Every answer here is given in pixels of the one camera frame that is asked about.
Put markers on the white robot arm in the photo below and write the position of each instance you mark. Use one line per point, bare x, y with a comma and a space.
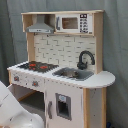
13, 115

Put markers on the wooden toy kitchen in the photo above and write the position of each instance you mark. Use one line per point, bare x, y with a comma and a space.
63, 49

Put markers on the grey toy sink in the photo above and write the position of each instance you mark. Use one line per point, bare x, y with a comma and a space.
73, 74

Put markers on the black toy faucet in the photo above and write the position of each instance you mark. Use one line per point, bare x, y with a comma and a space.
83, 63

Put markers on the black toy stovetop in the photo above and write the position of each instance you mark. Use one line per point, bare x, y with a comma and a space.
38, 66

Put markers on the right oven knob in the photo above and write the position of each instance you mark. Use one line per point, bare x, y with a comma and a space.
35, 84

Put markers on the oven knob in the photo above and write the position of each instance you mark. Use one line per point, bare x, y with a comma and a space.
35, 84
16, 78

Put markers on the white cabinet door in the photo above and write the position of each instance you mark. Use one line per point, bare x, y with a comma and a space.
63, 106

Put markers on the grey range hood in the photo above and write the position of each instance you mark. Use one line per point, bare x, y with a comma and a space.
40, 26

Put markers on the toy microwave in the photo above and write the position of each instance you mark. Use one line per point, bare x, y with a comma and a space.
74, 23

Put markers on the left oven knob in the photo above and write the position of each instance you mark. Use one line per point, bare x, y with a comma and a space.
16, 78

